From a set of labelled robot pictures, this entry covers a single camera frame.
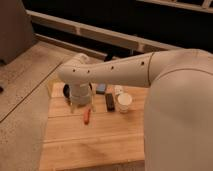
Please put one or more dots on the white paper cup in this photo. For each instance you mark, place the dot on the white paper cup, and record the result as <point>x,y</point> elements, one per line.
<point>124,101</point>

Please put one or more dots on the dark ceramic bowl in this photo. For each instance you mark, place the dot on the dark ceramic bowl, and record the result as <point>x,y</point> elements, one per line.
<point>66,90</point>

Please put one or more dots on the dark brown rectangular block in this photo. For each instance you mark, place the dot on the dark brown rectangular block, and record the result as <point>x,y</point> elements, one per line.
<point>110,102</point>

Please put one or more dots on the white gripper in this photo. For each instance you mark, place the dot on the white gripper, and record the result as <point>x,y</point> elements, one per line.
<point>80,95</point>

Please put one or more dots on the grey cabinet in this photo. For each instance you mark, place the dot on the grey cabinet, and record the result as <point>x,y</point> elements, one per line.
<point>16,31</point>

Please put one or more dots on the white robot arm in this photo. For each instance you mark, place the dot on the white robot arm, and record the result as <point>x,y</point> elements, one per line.
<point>178,112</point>

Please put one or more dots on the white metal rail frame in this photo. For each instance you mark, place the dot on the white metal rail frame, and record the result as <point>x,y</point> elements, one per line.
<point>123,27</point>

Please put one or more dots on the wooden cutting board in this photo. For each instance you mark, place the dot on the wooden cutting board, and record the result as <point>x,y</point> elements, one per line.
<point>108,138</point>

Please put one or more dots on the blue grey sponge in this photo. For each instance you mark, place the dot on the blue grey sponge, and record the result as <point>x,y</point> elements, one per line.
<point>101,88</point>

